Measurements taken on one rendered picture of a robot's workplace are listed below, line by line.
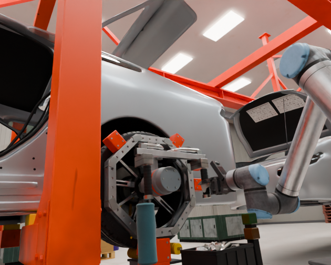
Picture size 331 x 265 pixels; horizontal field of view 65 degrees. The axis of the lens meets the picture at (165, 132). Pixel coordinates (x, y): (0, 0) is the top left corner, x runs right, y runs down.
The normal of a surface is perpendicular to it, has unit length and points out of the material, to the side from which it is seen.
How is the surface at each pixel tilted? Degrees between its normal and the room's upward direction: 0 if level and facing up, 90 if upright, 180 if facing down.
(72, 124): 90
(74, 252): 90
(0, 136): 90
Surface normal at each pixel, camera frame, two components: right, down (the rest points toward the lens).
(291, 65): -0.95, -0.14
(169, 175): 0.55, -0.31
